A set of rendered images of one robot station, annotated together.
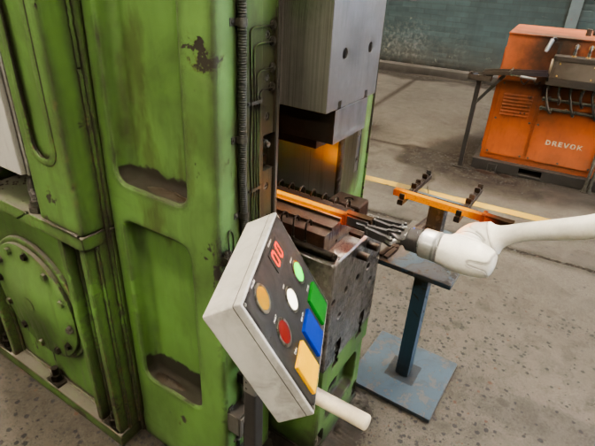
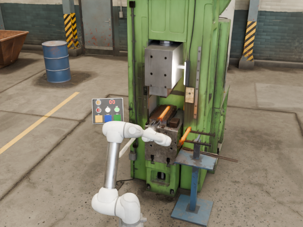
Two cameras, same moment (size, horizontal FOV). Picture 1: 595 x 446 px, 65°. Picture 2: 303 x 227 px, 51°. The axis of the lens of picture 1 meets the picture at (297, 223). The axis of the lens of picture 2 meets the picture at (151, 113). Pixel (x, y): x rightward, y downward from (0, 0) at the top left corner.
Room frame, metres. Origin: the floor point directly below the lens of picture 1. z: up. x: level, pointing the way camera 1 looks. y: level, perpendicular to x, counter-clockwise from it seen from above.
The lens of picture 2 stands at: (0.61, -3.17, 2.52)
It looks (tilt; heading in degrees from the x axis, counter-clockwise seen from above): 25 degrees down; 78
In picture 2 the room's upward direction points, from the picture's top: straight up
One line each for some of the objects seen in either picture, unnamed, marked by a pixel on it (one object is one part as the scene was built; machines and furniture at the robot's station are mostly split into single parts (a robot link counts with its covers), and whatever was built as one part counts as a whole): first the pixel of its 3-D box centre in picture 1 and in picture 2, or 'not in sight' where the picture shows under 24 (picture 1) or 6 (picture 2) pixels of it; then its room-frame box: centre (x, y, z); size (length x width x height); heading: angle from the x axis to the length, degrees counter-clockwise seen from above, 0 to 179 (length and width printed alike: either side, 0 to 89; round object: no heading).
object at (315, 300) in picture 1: (315, 303); (117, 118); (0.87, -0.05, 1.01); 0.07 x 0.05 x 0.07; 174
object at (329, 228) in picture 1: (285, 211); (163, 114); (1.41, 0.04, 0.96); 0.42 x 0.20 x 0.09; 59
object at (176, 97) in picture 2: not in sight; (175, 72); (1.62, 0.29, 1.37); 0.41 x 0.10 x 0.91; 149
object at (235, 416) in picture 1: (242, 415); (133, 156); (1.06, 0.15, 0.36); 0.09 x 0.07 x 0.12; 149
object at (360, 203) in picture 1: (348, 207); (174, 122); (1.49, -0.18, 0.95); 0.12 x 0.08 x 0.06; 59
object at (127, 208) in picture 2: not in sight; (129, 206); (0.83, -1.20, 0.77); 0.18 x 0.16 x 0.22; 156
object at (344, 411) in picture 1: (300, 387); (126, 146); (0.96, -0.03, 0.62); 0.44 x 0.05 x 0.05; 59
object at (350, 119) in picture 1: (289, 105); (163, 84); (1.41, 0.04, 1.32); 0.42 x 0.20 x 0.10; 59
